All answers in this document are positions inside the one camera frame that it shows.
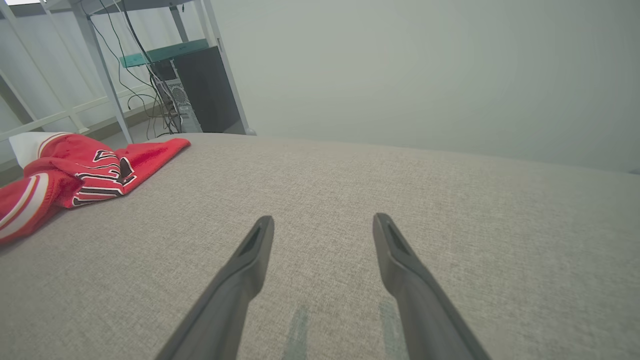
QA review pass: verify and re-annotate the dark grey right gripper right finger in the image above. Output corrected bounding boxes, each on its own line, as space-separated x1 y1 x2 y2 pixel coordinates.
372 212 491 360

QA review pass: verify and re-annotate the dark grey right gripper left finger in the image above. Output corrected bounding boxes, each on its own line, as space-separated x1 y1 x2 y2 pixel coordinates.
155 215 275 360

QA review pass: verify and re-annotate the red Bulls basketball jersey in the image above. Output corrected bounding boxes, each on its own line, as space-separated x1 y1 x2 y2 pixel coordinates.
0 132 192 245

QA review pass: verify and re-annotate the black computer tower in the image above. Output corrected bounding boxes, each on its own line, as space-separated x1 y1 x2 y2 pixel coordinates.
155 46 246 135

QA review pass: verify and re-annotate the white partition panel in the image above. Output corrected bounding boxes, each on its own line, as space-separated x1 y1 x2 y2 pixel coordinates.
210 0 640 173

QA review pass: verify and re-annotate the teal flat box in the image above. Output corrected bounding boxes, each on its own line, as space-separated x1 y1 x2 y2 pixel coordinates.
120 39 210 68

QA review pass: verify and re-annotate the grey partition post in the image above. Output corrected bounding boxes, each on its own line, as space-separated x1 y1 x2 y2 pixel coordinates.
201 0 257 137

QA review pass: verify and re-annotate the white metal desk frame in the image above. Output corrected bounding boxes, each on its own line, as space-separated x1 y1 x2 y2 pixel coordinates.
40 0 211 146

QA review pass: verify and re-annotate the white wall railing frame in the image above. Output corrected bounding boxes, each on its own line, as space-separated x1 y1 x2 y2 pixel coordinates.
0 0 156 143

